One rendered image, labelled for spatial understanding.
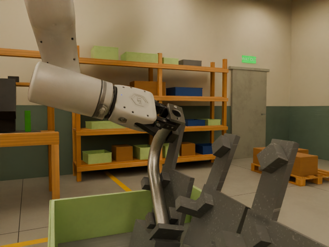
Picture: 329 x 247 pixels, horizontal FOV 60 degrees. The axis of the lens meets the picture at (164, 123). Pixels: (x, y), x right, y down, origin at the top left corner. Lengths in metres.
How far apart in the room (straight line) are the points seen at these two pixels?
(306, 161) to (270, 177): 4.52
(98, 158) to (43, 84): 4.43
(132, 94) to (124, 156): 4.50
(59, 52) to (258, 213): 0.52
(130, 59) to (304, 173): 3.40
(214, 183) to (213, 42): 6.19
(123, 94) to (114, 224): 0.39
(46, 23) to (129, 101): 0.22
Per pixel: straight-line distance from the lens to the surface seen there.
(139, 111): 0.62
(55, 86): 0.59
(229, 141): 0.60
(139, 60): 5.20
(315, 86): 7.74
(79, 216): 0.83
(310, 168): 5.06
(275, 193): 0.46
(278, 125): 7.90
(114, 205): 0.84
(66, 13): 0.60
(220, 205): 0.56
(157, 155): 0.74
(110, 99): 0.61
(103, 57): 5.01
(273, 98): 7.76
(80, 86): 0.60
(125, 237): 0.84
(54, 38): 0.66
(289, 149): 0.46
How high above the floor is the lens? 1.20
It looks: 3 degrees down
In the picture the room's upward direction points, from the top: straight up
